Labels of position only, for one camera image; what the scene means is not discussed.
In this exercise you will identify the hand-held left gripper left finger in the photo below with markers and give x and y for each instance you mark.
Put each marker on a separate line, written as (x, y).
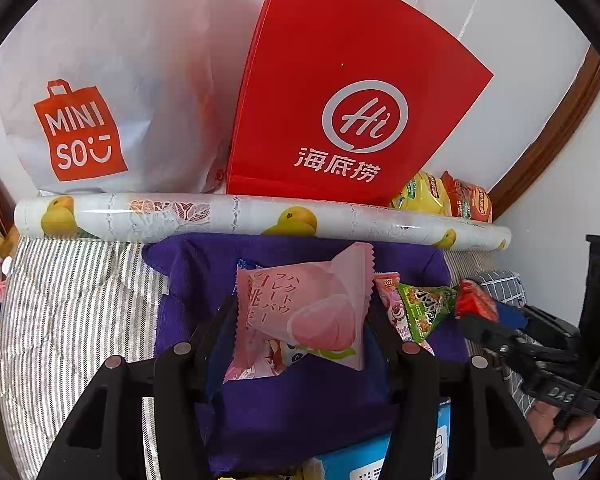
(215, 330)

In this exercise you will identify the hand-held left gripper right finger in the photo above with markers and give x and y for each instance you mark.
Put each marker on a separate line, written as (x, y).
(385, 330)

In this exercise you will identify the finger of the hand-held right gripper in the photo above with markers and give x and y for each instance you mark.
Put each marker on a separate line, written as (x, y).
(485, 332)
(510, 315)

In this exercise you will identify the long pink strawberry snack packet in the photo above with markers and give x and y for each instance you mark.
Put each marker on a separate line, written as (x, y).
(392, 310)

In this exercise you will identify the red snack packet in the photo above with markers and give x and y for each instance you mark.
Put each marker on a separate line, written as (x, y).
(475, 302)

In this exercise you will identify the green triangular snack packet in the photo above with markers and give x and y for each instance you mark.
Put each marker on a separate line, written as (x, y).
(425, 310)

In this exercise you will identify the pink cartoon snack packet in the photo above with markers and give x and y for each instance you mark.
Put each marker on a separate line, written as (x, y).
(252, 367)

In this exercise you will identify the small blue snack packet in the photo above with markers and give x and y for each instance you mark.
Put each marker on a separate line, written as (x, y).
(244, 263)

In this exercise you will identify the pale pink peach snack packet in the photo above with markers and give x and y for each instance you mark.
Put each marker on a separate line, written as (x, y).
(305, 310)

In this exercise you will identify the purple cloth basket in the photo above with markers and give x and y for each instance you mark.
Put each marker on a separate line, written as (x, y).
(305, 410)

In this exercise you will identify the person's right hand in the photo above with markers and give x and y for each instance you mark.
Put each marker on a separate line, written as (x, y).
(575, 435)

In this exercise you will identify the grey checked cloth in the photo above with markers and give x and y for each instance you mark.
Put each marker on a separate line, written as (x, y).
(502, 282)

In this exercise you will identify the lemon print wallpaper roll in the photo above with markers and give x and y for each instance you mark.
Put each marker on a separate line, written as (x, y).
(180, 212)

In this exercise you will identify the orange chips bag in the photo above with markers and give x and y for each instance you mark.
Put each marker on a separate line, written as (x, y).
(472, 197)

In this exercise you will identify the striped table mat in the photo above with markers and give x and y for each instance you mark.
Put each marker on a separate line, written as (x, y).
(80, 310)

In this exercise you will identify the blue cardboard box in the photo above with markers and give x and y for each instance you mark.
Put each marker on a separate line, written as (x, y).
(355, 465)

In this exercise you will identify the yellow chips bag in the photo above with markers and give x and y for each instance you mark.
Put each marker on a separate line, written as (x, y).
(422, 192)

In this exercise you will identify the red paper shopping bag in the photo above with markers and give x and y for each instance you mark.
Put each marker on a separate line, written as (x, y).
(330, 60)

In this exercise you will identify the white plastic shopping bag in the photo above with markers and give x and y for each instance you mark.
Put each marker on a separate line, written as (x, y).
(130, 60)

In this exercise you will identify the brown wooden door frame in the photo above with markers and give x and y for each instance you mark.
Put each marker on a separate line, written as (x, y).
(550, 135)

